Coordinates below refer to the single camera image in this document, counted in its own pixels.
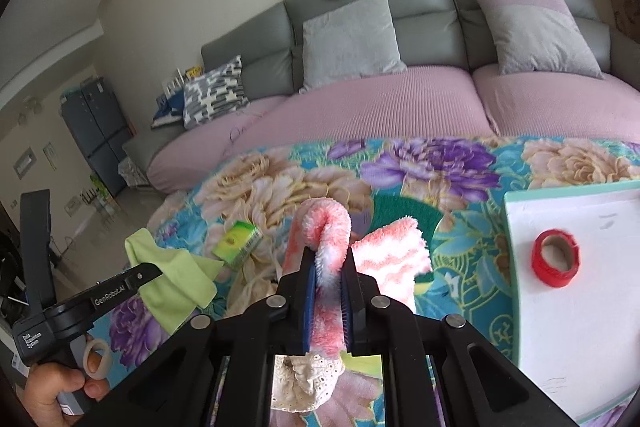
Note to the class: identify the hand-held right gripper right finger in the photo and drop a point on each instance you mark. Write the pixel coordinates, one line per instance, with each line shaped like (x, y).
(346, 307)

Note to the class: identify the yellow box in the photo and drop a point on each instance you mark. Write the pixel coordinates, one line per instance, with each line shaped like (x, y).
(193, 70)

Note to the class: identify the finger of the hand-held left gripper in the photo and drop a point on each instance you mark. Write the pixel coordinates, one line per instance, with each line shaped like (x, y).
(135, 279)
(36, 247)

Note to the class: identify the blue cloth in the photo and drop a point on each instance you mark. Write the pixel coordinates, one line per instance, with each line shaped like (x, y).
(167, 113)

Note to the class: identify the white foam box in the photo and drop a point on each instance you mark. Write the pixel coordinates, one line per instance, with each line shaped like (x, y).
(575, 332)

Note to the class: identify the blue refrigerator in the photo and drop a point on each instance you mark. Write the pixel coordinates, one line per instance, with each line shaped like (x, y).
(95, 132)

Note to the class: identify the grey sofa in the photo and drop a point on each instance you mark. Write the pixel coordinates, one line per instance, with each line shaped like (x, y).
(260, 27)

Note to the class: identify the green scrub pad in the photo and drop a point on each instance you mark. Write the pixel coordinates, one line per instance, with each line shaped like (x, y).
(405, 209)

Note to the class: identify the white patterned cloth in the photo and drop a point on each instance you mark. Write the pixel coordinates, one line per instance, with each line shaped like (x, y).
(132, 174)

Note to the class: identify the light green cloth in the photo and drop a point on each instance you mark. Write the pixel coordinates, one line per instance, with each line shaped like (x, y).
(170, 277)

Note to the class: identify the red tape roll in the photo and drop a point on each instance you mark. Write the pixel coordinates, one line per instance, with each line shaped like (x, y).
(538, 263)

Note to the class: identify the pink fuzzy towel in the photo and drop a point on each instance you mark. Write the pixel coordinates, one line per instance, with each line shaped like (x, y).
(395, 257)

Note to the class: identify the white lace cloth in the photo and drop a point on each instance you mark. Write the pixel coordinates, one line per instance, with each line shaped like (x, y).
(300, 387)

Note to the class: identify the patterned black white pillow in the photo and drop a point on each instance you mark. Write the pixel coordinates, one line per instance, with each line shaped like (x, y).
(215, 92)

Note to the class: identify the pink sofa seat cover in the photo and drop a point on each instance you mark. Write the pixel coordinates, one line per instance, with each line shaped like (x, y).
(375, 107)
(560, 102)
(190, 157)

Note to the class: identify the wall switch panel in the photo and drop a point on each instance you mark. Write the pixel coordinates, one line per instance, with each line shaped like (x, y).
(24, 163)
(48, 155)

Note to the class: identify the wall socket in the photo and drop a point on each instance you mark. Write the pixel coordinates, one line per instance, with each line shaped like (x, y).
(72, 204)

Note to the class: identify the person's left hand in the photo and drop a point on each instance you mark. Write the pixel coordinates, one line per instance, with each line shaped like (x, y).
(50, 394)

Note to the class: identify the beige tape roll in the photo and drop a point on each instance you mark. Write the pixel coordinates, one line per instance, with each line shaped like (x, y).
(89, 354)

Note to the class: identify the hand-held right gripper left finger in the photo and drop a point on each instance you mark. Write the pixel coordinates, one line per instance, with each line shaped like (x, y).
(310, 307)

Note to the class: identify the pink and grey pillow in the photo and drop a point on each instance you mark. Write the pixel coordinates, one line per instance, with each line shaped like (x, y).
(535, 37)

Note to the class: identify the floral blanket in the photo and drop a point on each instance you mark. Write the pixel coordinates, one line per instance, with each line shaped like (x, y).
(440, 162)

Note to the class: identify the white rack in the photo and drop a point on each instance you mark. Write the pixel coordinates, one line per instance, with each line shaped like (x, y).
(171, 86)

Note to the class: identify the green tissue packet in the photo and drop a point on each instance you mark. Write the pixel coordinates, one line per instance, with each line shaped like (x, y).
(237, 243)

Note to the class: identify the pink striped fuzzy sock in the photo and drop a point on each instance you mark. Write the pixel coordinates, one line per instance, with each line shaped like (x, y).
(330, 227)

